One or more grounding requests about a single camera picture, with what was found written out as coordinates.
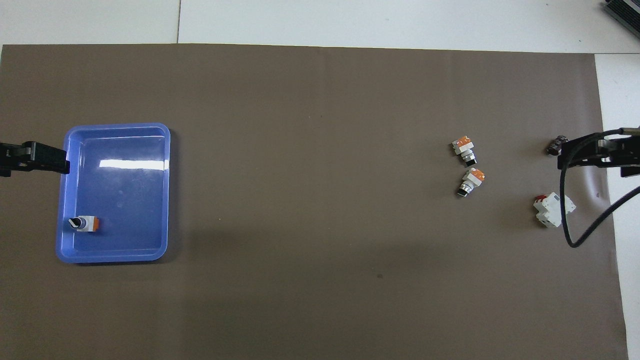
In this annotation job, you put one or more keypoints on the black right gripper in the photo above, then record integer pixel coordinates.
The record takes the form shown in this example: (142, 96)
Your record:
(631, 157)

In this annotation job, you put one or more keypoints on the brown paper table mat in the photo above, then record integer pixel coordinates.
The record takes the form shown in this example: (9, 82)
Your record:
(310, 200)

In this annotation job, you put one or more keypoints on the blue plastic tray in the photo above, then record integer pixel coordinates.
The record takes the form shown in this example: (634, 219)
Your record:
(125, 200)

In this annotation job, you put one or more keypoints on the orange white selector switch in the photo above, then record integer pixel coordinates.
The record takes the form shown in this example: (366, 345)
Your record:
(86, 223)
(472, 180)
(464, 148)

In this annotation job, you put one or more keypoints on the white red circuit breaker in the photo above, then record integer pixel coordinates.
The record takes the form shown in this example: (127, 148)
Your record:
(552, 207)

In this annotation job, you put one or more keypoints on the small dark brown component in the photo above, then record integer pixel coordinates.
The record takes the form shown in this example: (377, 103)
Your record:
(556, 145)

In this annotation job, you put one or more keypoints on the grey device at corner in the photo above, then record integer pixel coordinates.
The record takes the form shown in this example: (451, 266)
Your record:
(625, 11)

